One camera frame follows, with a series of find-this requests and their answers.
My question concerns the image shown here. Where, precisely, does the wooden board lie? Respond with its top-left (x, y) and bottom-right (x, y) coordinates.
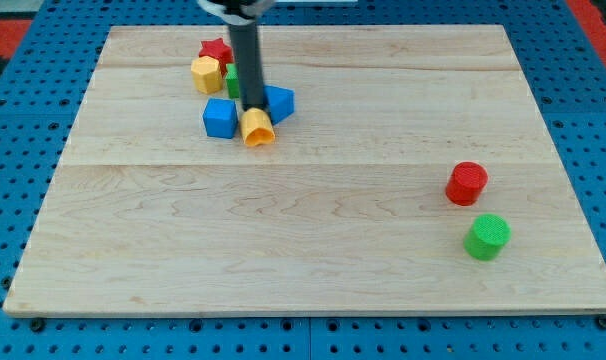
top-left (3, 25), bottom-right (606, 318)

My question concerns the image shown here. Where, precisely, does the yellow hexagon block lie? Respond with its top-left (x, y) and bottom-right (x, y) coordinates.
top-left (190, 56), bottom-right (223, 94)

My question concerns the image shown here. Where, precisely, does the red cylinder block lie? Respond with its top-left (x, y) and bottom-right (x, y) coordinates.
top-left (445, 161), bottom-right (489, 206)

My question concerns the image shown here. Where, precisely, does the green cylinder block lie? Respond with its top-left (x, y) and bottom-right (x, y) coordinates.
top-left (463, 213), bottom-right (511, 261)

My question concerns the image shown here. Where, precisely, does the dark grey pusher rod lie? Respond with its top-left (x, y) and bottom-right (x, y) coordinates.
top-left (228, 19), bottom-right (267, 110)

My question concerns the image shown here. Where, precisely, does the blue triangle block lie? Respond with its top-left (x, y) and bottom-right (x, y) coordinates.
top-left (265, 85), bottom-right (295, 125)

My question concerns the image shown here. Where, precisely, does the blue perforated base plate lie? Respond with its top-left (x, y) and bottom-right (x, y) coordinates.
top-left (0, 1), bottom-right (606, 359)

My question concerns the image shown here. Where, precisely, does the red star block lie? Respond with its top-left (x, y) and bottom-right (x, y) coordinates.
top-left (198, 38), bottom-right (234, 77)

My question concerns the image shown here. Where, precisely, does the yellow heart block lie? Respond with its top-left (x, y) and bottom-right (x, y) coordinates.
top-left (239, 108), bottom-right (275, 147)

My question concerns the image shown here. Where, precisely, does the blue cube block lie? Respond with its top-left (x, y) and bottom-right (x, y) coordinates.
top-left (202, 98), bottom-right (238, 139)

